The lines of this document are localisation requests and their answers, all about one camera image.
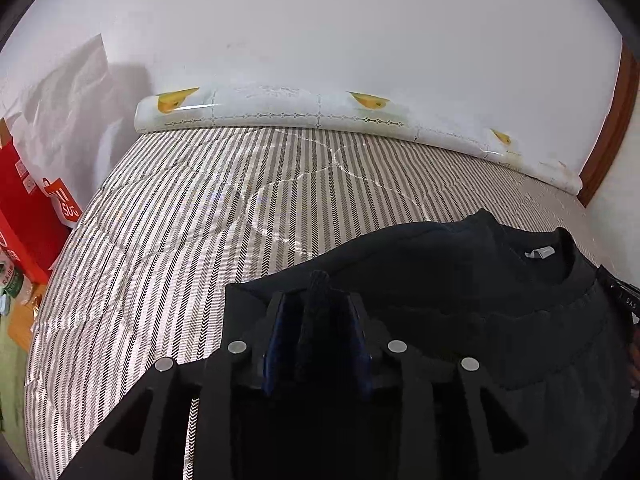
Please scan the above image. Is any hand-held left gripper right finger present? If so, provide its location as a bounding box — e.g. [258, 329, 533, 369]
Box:
[346, 292, 537, 480]

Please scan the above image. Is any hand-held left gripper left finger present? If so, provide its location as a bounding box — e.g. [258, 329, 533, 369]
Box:
[60, 291, 306, 480]

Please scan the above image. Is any black sweatshirt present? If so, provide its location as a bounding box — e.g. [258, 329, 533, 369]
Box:
[225, 208, 640, 480]

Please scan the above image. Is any striped quilted mattress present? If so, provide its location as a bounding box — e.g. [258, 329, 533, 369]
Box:
[25, 127, 601, 480]

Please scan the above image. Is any rolled white yellow-print sheet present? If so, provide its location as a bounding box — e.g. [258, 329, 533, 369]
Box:
[135, 85, 586, 195]

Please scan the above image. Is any orange wooden board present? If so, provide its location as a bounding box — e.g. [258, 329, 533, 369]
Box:
[7, 304, 45, 352]

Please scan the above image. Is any green floor mat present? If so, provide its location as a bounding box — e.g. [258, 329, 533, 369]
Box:
[0, 310, 32, 441]

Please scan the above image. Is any green label bottle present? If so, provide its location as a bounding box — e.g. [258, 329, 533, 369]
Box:
[0, 254, 27, 307]

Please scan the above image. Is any red cardboard box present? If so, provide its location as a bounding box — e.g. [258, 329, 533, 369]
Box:
[0, 117, 83, 283]

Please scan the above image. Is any white Uniqlo shopping bag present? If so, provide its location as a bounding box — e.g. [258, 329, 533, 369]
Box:
[0, 34, 151, 201]

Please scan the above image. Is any brown wooden door frame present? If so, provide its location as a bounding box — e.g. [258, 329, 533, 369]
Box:
[577, 42, 640, 208]

